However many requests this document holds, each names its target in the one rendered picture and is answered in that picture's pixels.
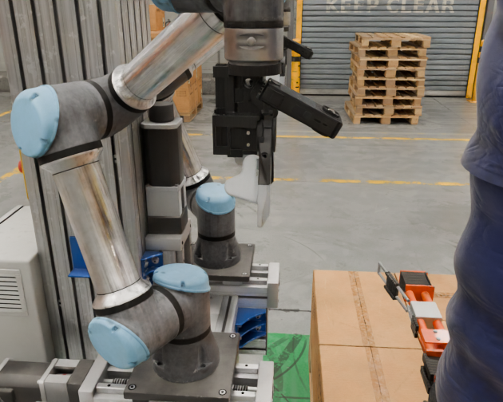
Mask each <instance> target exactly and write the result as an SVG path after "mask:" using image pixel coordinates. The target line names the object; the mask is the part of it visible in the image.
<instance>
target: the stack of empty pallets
mask: <svg viewBox="0 0 503 402"><path fill-rule="evenodd" d="M369 40H381V41H369ZM430 40H431V37H429V36H426V35H423V34H419V33H355V40H354V41H350V42H349V44H350V46H349V50H350V51H351V66H350V68H351V70H352V76H350V80H349V88H348V93H349V95H350V97H351V99H350V101H348V100H345V107H344V108H345V111H346V112H347V115H348V116H349V117H350V119H351V121H352V122H353V124H360V118H361V117H375V118H376V119H377V120H378V121H379V123H381V124H390V118H405V119H406V120H408V121H409V122H410V123H411V124H418V118H419V116H421V115H422V106H421V99H422V97H423V96H424V91H425V86H424V84H425V79H426V78H425V68H426V61H427V59H428V57H426V50H427V48H430ZM367 50H369V51H367ZM401 50H402V51H401ZM417 51H418V52H417ZM368 60H369V61H368ZM371 63H372V64H371ZM371 71H373V73H372V72H371ZM375 75H376V76H375ZM368 89H370V90H368ZM399 93H400V94H399ZM396 99H397V100H396ZM368 111H370V112H371V113H372V114H370V113H369V112H368ZM396 112H397V113H398V114H399V115H398V114H397V113H396Z"/></svg>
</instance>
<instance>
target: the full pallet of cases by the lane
mask: <svg viewBox="0 0 503 402"><path fill-rule="evenodd" d="M149 18H150V30H151V41H152V40H153V39H154V38H155V37H156V36H157V35H158V34H159V33H160V32H161V31H162V30H163V29H164V28H165V19H164V11H163V10H160V9H159V8H157V7H156V6H155V5H149ZM172 99H173V101H174V104H175V106H176V109H177V111H178V113H179V114H180V116H184V122H190V121H192V119H193V118H194V117H195V116H196V115H197V113H198V112H199V111H200V110H201V109H202V108H203V107H202V106H203V100H202V68H201V65H200V66H199V67H198V68H196V69H195V70H194V71H193V76H192V77H191V78H190V79H189V80H188V81H186V82H185V83H184V84H183V85H182V86H180V87H179V88H178V89H177V90H176V91H175V93H174V96H173V98H172Z"/></svg>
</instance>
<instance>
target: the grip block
mask: <svg viewBox="0 0 503 402"><path fill-rule="evenodd" d="M443 351H444V350H441V349H427V350H426V352H425V353H423V354H422V361H423V364H424V365H421V369H420V373H421V375H422V379H423V382H424V385H425V388H426V392H427V394H429V393H430V388H431V387H432V385H433V383H434V382H435V380H436V373H437V367H438V362H439V359H440V357H441V354H442V352H443Z"/></svg>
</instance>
